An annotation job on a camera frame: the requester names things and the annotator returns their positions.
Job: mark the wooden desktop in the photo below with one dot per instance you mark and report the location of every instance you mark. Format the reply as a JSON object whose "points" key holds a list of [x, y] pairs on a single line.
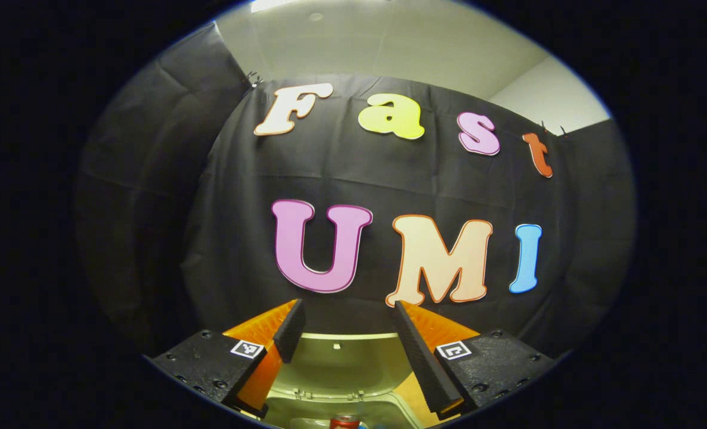
{"points": [[412, 402]]}

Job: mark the red pop can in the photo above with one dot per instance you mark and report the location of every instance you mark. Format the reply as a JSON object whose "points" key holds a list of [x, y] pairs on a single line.
{"points": [[345, 422]]}

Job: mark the rectangular ceiling light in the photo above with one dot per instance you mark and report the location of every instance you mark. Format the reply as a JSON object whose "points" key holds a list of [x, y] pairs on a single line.
{"points": [[273, 5]]}

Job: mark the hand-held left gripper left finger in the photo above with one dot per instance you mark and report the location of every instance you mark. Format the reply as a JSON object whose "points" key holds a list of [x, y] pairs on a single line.
{"points": [[289, 333]]}

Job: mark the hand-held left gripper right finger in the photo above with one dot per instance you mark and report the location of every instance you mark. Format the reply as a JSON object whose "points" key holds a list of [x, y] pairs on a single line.
{"points": [[419, 363]]}

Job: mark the black backdrop cloth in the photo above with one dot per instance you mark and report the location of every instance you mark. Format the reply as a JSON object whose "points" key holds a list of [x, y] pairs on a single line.
{"points": [[240, 196]]}

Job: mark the green desktop garbage bin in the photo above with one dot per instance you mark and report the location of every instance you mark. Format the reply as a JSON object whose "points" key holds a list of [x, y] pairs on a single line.
{"points": [[341, 369]]}

